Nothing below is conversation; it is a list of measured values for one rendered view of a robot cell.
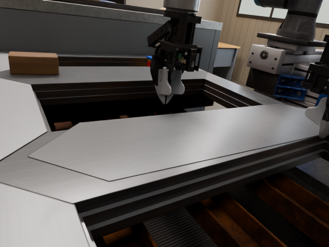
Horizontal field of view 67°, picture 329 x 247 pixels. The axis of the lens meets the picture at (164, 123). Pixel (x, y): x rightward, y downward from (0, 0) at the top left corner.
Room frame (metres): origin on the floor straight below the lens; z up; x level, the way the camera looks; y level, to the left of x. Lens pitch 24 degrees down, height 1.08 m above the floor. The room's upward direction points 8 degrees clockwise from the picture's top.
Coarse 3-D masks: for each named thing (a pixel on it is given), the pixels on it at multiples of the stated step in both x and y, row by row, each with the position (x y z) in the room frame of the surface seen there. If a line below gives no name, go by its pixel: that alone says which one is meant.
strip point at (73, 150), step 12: (72, 132) 0.37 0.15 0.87; (84, 132) 0.37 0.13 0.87; (48, 144) 0.32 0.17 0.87; (60, 144) 0.33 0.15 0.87; (72, 144) 0.33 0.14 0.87; (84, 144) 0.33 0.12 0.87; (36, 156) 0.29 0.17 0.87; (48, 156) 0.29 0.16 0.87; (60, 156) 0.29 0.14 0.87; (72, 156) 0.30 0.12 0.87; (84, 156) 0.30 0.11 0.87; (96, 156) 0.31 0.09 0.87; (72, 168) 0.27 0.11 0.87; (84, 168) 0.27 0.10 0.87; (96, 168) 0.28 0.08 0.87; (108, 180) 0.26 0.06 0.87
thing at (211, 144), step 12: (168, 120) 0.47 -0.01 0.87; (180, 120) 0.48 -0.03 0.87; (192, 120) 0.49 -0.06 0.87; (180, 132) 0.42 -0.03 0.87; (192, 132) 0.43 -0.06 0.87; (204, 132) 0.44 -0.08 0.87; (216, 132) 0.45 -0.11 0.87; (192, 144) 0.38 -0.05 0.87; (204, 144) 0.39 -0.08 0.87; (216, 144) 0.40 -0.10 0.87; (228, 144) 0.40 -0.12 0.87; (216, 156) 0.35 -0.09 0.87
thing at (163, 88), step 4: (164, 68) 0.57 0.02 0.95; (160, 72) 0.57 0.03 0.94; (164, 72) 0.56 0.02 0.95; (160, 76) 0.57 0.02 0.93; (164, 76) 0.56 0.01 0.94; (160, 80) 0.57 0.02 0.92; (164, 80) 0.56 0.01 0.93; (160, 84) 0.57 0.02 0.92; (164, 84) 0.56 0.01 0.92; (168, 84) 0.55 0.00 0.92; (156, 88) 0.57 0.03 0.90; (160, 88) 0.57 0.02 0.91; (164, 88) 0.56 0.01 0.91; (168, 88) 0.54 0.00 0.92; (160, 92) 0.57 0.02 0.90; (164, 92) 0.55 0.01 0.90; (168, 92) 0.54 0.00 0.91; (160, 96) 0.57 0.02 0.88; (164, 96) 0.58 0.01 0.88; (164, 100) 0.58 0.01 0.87
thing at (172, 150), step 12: (132, 120) 0.45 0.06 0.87; (144, 120) 0.46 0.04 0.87; (156, 120) 0.47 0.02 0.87; (144, 132) 0.40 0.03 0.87; (156, 132) 0.41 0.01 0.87; (168, 132) 0.42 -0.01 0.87; (144, 144) 0.36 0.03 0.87; (156, 144) 0.37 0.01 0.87; (168, 144) 0.37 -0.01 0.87; (180, 144) 0.38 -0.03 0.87; (156, 156) 0.33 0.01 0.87; (168, 156) 0.33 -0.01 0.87; (180, 156) 0.34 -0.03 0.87; (192, 156) 0.34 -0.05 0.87; (204, 156) 0.35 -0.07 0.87; (168, 168) 0.30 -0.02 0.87
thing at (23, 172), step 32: (64, 64) 0.93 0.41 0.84; (96, 64) 1.00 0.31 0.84; (128, 64) 1.08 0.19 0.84; (64, 96) 0.61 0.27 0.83; (96, 96) 0.66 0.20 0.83; (128, 96) 0.71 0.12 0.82; (224, 96) 0.79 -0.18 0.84; (32, 160) 0.28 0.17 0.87; (224, 160) 0.35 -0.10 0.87; (256, 160) 0.39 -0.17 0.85; (288, 160) 0.44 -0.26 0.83; (64, 192) 0.22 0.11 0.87; (96, 192) 0.23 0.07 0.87; (128, 192) 0.25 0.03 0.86; (160, 192) 0.27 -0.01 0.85; (192, 192) 0.30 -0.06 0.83; (224, 192) 0.33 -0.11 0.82; (96, 224) 0.22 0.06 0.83; (128, 224) 0.23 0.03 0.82
